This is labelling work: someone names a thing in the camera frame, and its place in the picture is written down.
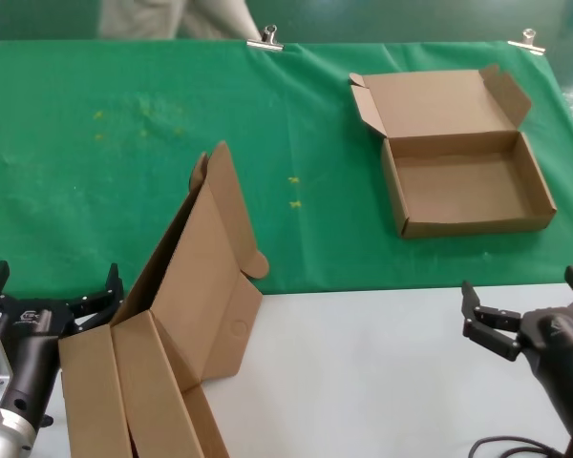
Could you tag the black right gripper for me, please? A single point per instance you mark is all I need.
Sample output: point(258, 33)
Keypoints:
point(561, 348)

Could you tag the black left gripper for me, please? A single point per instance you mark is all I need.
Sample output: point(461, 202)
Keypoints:
point(33, 343)

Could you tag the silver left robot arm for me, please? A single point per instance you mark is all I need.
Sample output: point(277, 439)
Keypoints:
point(5, 436)

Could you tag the green table cloth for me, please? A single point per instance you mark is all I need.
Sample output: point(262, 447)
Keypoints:
point(124, 143)

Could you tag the silver binder clip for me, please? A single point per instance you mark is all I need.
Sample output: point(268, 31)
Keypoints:
point(266, 43)
point(527, 44)

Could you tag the person in beige clothes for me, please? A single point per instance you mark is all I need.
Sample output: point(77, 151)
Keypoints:
point(172, 19)

